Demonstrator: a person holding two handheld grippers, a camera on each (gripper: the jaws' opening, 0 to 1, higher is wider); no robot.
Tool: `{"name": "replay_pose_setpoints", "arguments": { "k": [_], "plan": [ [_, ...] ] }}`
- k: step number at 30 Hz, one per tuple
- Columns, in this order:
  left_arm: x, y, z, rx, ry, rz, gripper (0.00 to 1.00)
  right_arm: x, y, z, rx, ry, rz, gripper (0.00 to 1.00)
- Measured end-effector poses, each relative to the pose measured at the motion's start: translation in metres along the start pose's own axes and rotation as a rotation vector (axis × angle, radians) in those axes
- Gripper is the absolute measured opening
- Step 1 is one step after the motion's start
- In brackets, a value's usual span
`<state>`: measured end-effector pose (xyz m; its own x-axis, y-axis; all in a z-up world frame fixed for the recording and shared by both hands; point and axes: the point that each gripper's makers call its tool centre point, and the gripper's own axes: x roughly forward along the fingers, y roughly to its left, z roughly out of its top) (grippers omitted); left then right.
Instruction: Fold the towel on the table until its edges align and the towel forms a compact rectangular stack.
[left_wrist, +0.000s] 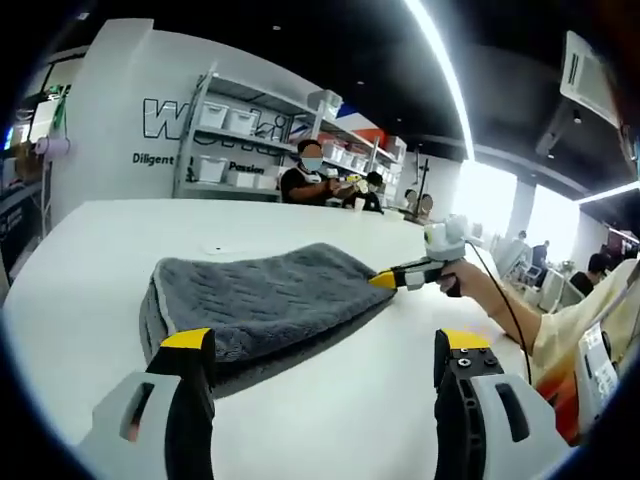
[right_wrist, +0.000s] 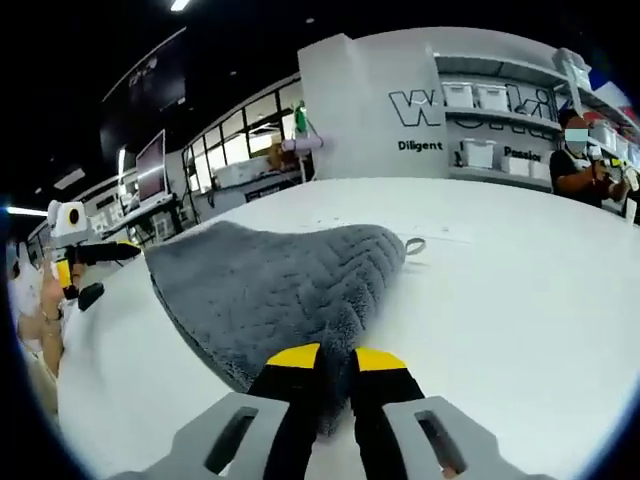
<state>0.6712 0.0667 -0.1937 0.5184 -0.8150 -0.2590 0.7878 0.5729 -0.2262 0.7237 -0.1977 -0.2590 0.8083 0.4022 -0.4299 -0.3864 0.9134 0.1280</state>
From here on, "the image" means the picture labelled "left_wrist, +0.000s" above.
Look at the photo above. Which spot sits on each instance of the small white storage bin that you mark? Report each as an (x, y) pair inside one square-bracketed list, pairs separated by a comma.
[(246, 180)]

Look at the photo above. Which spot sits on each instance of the white paper cup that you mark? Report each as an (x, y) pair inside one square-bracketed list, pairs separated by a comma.
[(359, 206)]

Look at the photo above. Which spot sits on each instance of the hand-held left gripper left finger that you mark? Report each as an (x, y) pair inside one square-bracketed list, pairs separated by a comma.
[(187, 400)]

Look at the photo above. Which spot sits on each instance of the white table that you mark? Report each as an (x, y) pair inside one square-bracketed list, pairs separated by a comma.
[(325, 410)]

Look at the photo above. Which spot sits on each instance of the grey metal shelving rack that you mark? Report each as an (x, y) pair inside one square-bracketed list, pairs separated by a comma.
[(225, 190), (360, 140)]

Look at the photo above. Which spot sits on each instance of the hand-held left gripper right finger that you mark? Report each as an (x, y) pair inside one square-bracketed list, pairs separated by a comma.
[(460, 425)]

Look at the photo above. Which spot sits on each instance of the clear storage bin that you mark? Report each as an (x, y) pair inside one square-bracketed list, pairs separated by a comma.
[(325, 104)]

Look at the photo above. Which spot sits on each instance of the white ceiling air conditioner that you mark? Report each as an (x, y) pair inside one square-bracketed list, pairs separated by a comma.
[(585, 75)]

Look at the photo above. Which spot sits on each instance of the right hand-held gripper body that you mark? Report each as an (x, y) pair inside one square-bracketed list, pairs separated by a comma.
[(447, 240)]

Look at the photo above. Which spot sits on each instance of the white ceiling light strip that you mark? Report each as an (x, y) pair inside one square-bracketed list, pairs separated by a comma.
[(610, 192), (450, 75)]

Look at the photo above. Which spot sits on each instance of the white chest device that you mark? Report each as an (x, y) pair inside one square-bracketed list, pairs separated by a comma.
[(597, 370)]

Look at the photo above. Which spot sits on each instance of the black sign panel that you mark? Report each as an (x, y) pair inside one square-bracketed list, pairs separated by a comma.
[(17, 220)]

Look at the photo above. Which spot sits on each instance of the grey towel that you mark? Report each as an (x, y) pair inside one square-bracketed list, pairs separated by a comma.
[(260, 290)]

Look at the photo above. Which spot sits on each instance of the red orange cloth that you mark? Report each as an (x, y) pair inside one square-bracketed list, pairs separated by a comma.
[(560, 400)]

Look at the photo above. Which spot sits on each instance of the black tripod stand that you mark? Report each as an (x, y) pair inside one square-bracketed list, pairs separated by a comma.
[(426, 175)]

